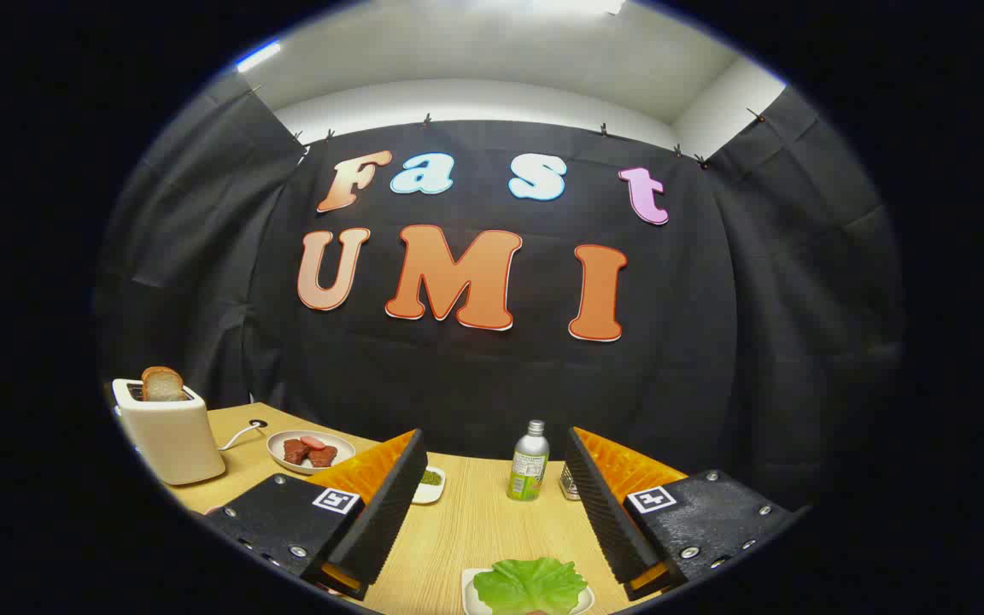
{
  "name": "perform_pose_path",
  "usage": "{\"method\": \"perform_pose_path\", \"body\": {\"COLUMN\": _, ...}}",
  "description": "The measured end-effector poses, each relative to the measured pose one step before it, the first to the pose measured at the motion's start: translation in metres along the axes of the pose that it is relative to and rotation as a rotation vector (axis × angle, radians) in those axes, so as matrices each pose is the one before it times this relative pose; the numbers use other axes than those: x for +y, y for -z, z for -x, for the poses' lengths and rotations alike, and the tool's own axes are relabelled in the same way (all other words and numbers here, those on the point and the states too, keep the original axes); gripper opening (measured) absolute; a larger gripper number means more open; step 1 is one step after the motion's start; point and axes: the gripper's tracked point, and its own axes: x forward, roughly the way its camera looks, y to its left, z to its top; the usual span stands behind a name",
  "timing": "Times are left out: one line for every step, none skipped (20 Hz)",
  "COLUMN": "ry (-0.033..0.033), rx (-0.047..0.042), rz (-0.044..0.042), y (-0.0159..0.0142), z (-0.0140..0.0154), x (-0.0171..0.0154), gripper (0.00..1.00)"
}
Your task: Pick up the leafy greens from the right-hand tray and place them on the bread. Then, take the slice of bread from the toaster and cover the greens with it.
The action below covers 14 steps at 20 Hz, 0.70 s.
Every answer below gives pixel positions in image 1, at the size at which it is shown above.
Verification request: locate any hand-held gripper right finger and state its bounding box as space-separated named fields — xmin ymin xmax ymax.
xmin=565 ymin=426 xmax=809 ymax=601

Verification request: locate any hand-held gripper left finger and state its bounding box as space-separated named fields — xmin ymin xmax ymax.
xmin=204 ymin=429 xmax=429 ymax=601

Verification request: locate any green lettuce leaf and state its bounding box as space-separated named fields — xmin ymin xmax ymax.
xmin=472 ymin=558 xmax=589 ymax=615

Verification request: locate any toasted bread slice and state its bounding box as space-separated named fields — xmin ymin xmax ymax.
xmin=142 ymin=366 xmax=187 ymax=402

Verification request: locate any white divided dish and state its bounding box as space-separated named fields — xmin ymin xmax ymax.
xmin=411 ymin=466 xmax=447 ymax=505

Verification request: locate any silver and green bottle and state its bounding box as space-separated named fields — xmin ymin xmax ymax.
xmin=507 ymin=419 xmax=551 ymax=501

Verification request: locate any round white plate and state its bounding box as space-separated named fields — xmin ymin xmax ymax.
xmin=266 ymin=430 xmax=356 ymax=476

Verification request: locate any white square plate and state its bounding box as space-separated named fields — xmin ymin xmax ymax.
xmin=461 ymin=568 xmax=595 ymax=615

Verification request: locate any white toaster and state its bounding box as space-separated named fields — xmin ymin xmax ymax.
xmin=112 ymin=378 xmax=226 ymax=486

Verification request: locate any ceiling light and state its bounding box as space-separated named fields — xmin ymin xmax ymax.
xmin=236 ymin=40 xmax=283 ymax=73

